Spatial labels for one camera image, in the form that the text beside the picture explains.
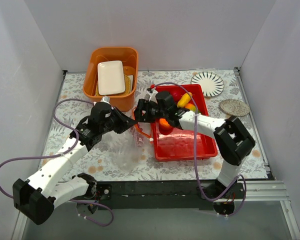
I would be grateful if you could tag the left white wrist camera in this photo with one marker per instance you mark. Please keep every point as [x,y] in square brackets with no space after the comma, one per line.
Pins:
[106,99]

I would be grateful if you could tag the orange tangerine toy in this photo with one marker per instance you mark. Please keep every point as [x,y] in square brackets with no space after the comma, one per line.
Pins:
[164,126]

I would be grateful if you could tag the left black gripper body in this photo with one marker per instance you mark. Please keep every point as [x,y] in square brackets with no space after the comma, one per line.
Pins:
[117,120]

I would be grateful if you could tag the yellow tray in bin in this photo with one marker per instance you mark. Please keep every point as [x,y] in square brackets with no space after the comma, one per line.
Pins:
[128,87]

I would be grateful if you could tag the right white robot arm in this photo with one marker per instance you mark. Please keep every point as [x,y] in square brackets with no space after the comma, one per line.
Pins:
[233,140]

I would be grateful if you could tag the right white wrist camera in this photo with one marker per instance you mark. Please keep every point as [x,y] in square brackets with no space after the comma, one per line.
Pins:
[151,93]

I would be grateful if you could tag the orange plastic bin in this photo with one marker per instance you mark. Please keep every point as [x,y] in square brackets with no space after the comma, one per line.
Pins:
[129,58]

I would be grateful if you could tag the clear zip top bag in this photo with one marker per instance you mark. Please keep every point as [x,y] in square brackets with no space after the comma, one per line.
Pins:
[124,152]

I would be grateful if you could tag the red plastic tray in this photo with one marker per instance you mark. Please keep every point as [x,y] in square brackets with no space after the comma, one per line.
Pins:
[177,145]

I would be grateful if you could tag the white rectangular plate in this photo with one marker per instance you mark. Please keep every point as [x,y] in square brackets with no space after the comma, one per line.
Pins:
[110,76]

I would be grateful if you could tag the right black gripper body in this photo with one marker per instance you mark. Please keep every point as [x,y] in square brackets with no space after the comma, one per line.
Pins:
[143,111]

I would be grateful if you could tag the purple grape bunch toy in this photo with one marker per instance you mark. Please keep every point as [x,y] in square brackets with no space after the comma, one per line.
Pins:
[137,136]

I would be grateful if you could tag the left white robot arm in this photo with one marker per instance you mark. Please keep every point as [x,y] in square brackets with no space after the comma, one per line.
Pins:
[42,192]

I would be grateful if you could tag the dark red round fruit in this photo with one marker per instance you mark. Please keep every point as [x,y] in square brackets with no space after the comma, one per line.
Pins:
[176,95]

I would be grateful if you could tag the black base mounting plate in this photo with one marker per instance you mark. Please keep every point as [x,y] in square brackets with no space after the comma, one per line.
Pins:
[169,194]

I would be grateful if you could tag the yellow elongated mango toy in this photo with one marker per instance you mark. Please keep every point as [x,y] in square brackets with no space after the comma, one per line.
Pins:
[184,100]

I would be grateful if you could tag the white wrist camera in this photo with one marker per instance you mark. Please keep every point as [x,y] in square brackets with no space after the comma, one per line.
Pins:
[106,99]
[151,93]

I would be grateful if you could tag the speckled round coaster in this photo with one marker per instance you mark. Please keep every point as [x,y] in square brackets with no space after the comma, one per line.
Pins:
[234,107]

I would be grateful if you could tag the orange green mango toy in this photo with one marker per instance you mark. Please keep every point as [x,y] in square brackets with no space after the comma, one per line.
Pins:
[191,107]

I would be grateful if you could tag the white striped round plate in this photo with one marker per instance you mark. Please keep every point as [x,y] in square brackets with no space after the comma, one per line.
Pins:
[212,85]

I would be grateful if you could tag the aluminium frame rail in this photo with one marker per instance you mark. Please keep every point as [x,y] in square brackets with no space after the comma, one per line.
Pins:
[264,190]

